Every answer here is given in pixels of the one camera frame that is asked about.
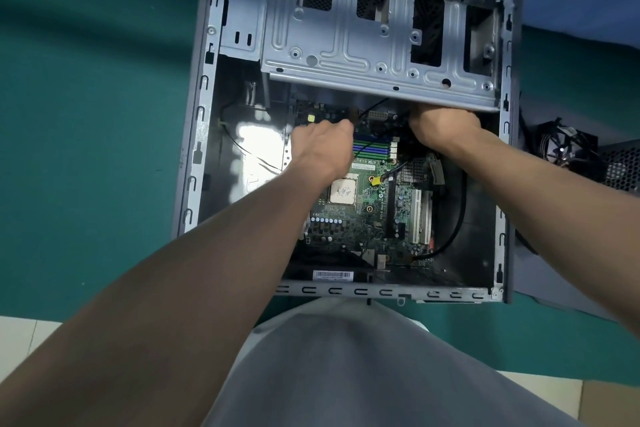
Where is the person's white shirt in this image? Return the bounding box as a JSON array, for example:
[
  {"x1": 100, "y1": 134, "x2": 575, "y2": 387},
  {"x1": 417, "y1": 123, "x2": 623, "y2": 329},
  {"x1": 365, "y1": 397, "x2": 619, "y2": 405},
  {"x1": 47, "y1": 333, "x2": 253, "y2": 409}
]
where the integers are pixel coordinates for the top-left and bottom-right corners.
[{"x1": 202, "y1": 297, "x2": 589, "y2": 427}]

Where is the person's left forearm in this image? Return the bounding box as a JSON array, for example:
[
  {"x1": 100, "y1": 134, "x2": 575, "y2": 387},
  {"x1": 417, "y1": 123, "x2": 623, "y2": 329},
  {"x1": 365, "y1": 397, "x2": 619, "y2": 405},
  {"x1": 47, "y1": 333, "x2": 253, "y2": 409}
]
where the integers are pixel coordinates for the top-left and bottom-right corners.
[{"x1": 0, "y1": 161, "x2": 346, "y2": 427}]

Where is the green floor mat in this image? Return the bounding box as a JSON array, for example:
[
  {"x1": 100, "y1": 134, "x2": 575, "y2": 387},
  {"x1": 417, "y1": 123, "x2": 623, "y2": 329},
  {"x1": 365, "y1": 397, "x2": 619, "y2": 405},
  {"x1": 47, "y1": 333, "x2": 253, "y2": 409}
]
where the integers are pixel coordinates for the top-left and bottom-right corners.
[{"x1": 0, "y1": 0, "x2": 640, "y2": 388}]

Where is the person's right forearm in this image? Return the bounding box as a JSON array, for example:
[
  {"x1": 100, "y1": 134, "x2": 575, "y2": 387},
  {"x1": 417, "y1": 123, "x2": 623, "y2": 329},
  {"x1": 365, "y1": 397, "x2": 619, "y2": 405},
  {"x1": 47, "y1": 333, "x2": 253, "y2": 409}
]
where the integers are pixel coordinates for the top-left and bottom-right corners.
[{"x1": 447, "y1": 129, "x2": 640, "y2": 338}]

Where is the desktop computer case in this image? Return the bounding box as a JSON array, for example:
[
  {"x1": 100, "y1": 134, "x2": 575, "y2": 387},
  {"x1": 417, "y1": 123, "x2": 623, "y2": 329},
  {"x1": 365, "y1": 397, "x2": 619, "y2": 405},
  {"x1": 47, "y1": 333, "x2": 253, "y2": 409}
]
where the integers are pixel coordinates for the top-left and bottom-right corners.
[{"x1": 172, "y1": 0, "x2": 523, "y2": 306}]

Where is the thick black case cable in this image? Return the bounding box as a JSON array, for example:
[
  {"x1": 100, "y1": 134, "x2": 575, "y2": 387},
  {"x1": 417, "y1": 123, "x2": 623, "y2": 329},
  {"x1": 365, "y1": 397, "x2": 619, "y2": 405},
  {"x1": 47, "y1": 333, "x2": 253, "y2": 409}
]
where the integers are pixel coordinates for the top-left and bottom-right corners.
[{"x1": 412, "y1": 166, "x2": 469, "y2": 262}]

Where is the silver metal drive cage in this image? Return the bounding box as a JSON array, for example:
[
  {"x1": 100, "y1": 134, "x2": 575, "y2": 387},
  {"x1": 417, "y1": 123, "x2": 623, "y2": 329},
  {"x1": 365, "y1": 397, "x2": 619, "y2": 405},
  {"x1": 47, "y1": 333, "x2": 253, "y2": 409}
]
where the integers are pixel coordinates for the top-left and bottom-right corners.
[{"x1": 259, "y1": 0, "x2": 502, "y2": 113}]

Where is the hard drive with cables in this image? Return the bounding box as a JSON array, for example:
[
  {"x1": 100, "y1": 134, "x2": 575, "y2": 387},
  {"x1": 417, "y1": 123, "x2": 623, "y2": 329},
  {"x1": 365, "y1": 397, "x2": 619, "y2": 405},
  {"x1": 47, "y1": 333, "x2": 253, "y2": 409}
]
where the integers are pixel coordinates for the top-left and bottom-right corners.
[{"x1": 539, "y1": 117, "x2": 600, "y2": 173}]

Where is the black cable yellow tag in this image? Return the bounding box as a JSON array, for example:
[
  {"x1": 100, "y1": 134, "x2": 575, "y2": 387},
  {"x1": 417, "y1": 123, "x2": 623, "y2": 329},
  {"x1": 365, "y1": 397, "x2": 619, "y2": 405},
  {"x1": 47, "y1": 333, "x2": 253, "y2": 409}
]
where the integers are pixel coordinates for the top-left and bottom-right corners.
[{"x1": 369, "y1": 159, "x2": 416, "y2": 187}]

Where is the person's left hand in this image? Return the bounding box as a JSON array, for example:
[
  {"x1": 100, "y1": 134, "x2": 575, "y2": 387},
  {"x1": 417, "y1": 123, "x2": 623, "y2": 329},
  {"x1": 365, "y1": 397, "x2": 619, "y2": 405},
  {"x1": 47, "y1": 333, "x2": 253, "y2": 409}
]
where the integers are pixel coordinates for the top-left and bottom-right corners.
[{"x1": 291, "y1": 119, "x2": 356, "y2": 182}]

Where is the person's right hand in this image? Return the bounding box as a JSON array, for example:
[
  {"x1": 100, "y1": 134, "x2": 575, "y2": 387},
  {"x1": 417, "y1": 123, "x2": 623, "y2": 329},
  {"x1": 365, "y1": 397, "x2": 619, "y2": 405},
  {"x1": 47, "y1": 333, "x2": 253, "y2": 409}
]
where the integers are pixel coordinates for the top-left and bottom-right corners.
[{"x1": 407, "y1": 106, "x2": 483, "y2": 155}]

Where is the silver power supply unit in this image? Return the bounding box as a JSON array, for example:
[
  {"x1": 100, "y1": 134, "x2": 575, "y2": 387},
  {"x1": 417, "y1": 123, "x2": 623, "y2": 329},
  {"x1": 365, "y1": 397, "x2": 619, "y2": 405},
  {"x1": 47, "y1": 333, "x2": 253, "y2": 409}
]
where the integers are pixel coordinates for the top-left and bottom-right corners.
[{"x1": 597, "y1": 140, "x2": 640, "y2": 192}]

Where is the green motherboard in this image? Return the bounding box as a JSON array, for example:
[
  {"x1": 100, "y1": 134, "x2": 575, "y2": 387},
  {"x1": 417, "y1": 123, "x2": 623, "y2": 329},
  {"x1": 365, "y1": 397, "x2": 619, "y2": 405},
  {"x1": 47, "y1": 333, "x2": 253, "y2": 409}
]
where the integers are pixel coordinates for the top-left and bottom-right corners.
[{"x1": 292, "y1": 101, "x2": 441, "y2": 272}]

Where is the black side panel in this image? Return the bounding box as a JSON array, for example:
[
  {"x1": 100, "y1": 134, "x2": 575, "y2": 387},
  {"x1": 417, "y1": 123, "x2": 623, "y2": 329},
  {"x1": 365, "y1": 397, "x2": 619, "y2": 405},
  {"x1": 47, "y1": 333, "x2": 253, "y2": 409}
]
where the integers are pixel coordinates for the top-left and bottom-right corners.
[{"x1": 509, "y1": 106, "x2": 640, "y2": 322}]

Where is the thin black wire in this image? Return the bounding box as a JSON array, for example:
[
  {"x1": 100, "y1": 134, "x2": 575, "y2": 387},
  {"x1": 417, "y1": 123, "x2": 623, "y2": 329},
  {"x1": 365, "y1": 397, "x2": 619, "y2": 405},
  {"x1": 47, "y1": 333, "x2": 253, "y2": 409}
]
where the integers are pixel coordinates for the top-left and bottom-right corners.
[{"x1": 219, "y1": 116, "x2": 286, "y2": 175}]

